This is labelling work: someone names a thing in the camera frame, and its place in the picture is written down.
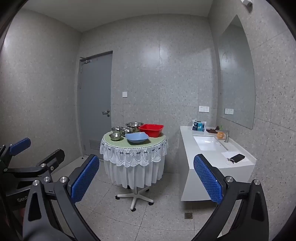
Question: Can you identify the blue tissue pack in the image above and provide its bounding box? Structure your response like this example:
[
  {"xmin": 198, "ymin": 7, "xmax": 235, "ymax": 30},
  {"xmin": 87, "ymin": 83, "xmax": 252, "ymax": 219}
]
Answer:
[{"xmin": 192, "ymin": 119, "xmax": 206, "ymax": 132}]

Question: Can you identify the steel faucet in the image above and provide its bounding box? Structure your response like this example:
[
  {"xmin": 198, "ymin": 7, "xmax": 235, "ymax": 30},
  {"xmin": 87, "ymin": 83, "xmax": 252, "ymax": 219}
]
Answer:
[{"xmin": 216, "ymin": 130, "xmax": 231, "ymax": 143}]

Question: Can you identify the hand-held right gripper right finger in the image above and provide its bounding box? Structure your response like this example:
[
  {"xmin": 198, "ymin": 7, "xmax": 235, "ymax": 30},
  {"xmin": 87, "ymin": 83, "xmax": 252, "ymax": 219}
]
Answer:
[{"xmin": 192, "ymin": 153, "xmax": 270, "ymax": 241}]

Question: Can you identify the grey star table base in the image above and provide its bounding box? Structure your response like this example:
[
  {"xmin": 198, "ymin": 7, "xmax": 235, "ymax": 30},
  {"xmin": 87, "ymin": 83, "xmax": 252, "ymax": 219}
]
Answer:
[{"xmin": 115, "ymin": 185, "xmax": 154, "ymax": 212}]

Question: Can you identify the white paper sheet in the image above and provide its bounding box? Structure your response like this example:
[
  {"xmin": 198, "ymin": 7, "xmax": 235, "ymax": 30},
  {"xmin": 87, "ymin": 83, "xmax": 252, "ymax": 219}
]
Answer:
[{"xmin": 221, "ymin": 151, "xmax": 250, "ymax": 166}]

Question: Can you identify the grey round plate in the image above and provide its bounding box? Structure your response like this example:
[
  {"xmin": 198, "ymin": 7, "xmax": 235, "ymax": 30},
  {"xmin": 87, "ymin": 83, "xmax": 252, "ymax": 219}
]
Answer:
[{"xmin": 125, "ymin": 122, "xmax": 144, "ymax": 132}]

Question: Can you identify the white sink basin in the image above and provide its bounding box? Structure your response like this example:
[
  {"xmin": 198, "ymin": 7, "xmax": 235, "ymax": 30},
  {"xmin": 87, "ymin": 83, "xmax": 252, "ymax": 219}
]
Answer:
[{"xmin": 193, "ymin": 136, "xmax": 228, "ymax": 151}]

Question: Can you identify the white sink counter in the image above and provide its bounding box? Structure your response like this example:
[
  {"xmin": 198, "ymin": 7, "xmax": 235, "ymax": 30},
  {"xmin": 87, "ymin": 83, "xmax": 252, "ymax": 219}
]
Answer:
[{"xmin": 180, "ymin": 126, "xmax": 257, "ymax": 202}]

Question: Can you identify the round table with lace cloth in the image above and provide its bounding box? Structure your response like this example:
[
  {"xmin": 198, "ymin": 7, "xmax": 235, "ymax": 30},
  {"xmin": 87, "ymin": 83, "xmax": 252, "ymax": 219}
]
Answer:
[{"xmin": 100, "ymin": 133, "xmax": 169, "ymax": 189}]

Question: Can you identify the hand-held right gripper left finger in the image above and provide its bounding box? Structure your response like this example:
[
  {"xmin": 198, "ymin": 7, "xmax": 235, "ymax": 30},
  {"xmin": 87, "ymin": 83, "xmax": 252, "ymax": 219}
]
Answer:
[{"xmin": 22, "ymin": 154, "xmax": 100, "ymax": 241}]

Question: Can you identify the grey door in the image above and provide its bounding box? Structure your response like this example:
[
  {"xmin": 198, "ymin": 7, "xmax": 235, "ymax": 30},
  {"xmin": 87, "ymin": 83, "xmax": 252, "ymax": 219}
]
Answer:
[{"xmin": 77, "ymin": 51, "xmax": 113, "ymax": 156}]

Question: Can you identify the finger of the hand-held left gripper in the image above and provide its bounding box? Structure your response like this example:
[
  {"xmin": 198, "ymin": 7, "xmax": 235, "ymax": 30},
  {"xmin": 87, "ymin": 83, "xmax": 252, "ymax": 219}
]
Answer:
[
  {"xmin": 0, "ymin": 137, "xmax": 31, "ymax": 172},
  {"xmin": 4, "ymin": 149, "xmax": 65, "ymax": 184}
]

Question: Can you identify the wall mirror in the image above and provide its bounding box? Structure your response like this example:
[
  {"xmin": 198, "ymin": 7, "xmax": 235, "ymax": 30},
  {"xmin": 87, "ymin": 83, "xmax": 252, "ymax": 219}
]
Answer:
[{"xmin": 218, "ymin": 14, "xmax": 256, "ymax": 130}]

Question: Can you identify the red plastic basin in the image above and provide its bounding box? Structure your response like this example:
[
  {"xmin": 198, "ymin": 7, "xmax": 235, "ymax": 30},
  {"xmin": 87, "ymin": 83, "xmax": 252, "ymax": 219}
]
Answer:
[{"xmin": 138, "ymin": 124, "xmax": 164, "ymax": 138}]

